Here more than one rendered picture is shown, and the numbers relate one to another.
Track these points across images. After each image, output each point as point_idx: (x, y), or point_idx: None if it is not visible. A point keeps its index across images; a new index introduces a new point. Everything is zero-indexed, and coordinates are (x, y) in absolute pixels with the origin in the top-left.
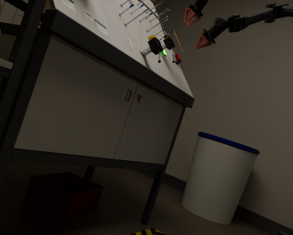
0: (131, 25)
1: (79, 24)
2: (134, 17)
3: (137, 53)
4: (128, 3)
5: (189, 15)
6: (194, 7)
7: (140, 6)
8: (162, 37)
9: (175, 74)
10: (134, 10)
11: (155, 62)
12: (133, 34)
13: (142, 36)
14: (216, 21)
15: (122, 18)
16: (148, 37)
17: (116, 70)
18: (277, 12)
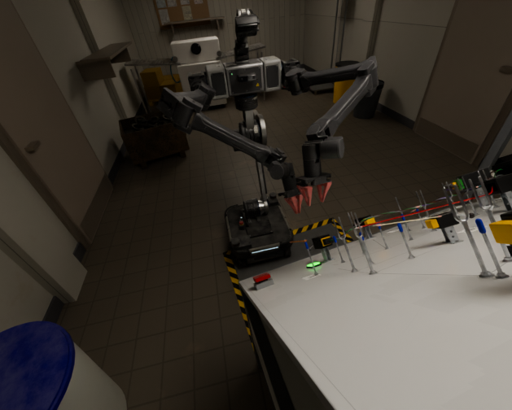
0: (400, 236)
1: (438, 211)
2: (402, 242)
3: (378, 234)
4: (431, 241)
5: (311, 191)
6: (313, 176)
7: (404, 220)
8: (297, 287)
9: (287, 268)
10: (410, 246)
11: (343, 248)
12: (391, 235)
13: (374, 244)
14: (289, 172)
15: (417, 229)
16: (374, 221)
17: None
18: (168, 107)
